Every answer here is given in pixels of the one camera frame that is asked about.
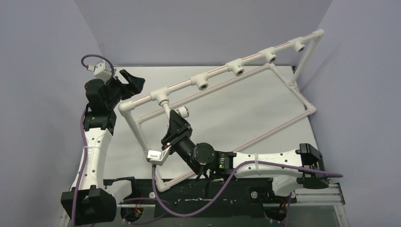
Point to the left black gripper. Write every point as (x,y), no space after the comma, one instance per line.
(134,87)

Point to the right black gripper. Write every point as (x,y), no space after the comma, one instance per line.
(176,135)

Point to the white plastic water faucet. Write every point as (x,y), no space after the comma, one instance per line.
(182,111)

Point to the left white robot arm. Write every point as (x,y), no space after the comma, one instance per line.
(90,200)

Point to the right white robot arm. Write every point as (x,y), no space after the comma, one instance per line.
(302,167)

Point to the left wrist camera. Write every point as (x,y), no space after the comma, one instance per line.
(103,71)

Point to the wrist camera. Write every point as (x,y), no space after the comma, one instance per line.
(158,157)
(103,71)

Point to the white PVC pipe frame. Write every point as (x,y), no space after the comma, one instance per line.
(252,106)

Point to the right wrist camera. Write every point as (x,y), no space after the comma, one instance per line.
(158,157)

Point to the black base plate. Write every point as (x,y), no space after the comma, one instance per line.
(249,197)

